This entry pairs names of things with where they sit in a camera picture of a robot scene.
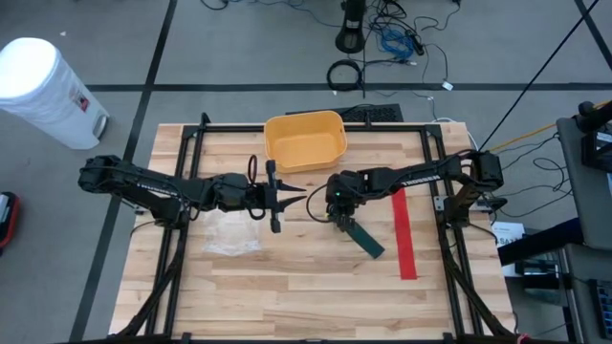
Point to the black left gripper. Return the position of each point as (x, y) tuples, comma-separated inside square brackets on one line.
[(239, 193)]

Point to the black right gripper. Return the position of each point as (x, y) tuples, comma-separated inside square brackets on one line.
[(346, 188)]

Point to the dark green bandage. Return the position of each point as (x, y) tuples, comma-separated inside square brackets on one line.
[(368, 241)]

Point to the clear plastic bag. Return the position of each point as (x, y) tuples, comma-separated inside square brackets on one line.
[(234, 234)]

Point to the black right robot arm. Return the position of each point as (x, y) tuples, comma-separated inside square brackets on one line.
[(430, 177)]

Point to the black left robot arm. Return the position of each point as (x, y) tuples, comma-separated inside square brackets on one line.
[(143, 184)]

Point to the red bandage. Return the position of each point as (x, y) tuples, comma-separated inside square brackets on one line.
[(405, 239)]

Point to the yellow plastic bin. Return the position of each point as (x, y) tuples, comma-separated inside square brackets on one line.
[(306, 145)]

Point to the black perforated mat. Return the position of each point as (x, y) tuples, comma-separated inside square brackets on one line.
[(378, 113)]

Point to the white paper sheet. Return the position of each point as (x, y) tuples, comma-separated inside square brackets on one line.
[(508, 234)]

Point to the small white floor tag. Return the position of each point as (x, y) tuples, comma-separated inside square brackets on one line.
[(447, 86)]

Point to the black stand base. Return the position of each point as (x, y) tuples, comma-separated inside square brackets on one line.
[(350, 36)]

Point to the dark blue padded bar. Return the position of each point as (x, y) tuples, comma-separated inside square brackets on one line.
[(540, 243)]

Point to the grey side table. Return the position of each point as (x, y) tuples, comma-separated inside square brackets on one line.
[(581, 191)]

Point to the black slanted pole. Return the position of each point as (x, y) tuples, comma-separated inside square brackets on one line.
[(540, 71)]

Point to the black equipment stand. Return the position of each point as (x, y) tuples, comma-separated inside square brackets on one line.
[(595, 143)]

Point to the white pedal trash can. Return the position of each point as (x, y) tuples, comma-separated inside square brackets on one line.
[(43, 91)]

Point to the black power strip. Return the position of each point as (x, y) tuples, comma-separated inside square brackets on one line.
[(601, 310)]

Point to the red and black case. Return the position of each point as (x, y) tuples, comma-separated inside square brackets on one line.
[(12, 220)]

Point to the black metal table frame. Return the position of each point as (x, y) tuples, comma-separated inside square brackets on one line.
[(306, 128)]

